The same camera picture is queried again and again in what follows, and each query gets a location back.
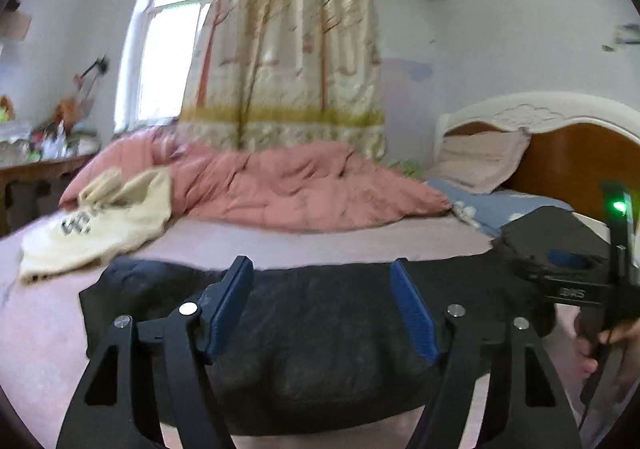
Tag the tree print curtain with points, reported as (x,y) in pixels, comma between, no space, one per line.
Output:
(290,54)

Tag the window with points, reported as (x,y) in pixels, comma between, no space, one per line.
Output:
(165,54)

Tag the blue patterned pillow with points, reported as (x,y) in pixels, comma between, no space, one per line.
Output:
(500,206)

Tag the dark green folded garment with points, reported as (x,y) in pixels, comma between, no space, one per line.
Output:
(540,234)

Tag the beige pillow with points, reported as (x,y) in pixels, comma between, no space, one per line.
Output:
(480,159)

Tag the green patterned cloth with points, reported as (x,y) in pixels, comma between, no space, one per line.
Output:
(410,166)

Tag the bed with pink sheet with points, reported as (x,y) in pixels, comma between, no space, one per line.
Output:
(50,329)

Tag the person's right hand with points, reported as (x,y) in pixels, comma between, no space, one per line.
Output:
(625,354)

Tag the carved wooden desk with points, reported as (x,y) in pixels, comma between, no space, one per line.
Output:
(45,169)

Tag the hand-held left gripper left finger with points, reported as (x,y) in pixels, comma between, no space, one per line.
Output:
(230,309)

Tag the cream hoodie with black print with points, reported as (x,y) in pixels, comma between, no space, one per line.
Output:
(115,214)

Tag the white and wood headboard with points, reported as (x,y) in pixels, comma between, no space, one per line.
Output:
(565,154)

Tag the black padded jacket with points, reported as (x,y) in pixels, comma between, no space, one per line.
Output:
(325,329)

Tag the pile of desk clutter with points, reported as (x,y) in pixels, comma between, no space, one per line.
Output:
(50,139)

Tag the wall-mounted desk lamp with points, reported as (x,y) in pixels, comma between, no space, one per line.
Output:
(92,76)

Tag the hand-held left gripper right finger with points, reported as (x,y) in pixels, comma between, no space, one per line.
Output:
(415,314)

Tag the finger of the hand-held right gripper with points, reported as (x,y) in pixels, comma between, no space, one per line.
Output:
(567,260)

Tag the pink striped quilt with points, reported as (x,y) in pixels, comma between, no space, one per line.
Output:
(300,184)

